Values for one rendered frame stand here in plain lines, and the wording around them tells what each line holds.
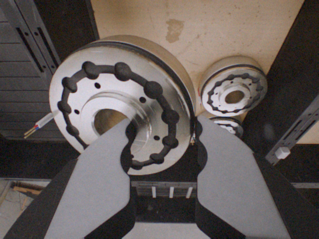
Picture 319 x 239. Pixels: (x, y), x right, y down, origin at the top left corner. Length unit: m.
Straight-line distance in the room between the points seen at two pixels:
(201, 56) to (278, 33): 0.11
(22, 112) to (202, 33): 0.39
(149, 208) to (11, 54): 0.67
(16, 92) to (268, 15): 0.43
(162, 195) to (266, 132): 0.57
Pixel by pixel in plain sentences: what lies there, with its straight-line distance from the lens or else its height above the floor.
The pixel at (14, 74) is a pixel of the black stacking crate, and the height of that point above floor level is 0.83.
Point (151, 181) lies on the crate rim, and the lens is 0.42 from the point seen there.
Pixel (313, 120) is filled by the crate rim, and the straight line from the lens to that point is 0.31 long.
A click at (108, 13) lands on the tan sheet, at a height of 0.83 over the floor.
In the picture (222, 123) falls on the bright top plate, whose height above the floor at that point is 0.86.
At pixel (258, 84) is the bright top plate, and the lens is 0.32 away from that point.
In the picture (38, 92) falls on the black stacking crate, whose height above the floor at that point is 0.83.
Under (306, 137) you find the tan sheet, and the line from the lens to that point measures 0.56.
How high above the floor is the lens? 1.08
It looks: 40 degrees down
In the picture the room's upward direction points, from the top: 179 degrees counter-clockwise
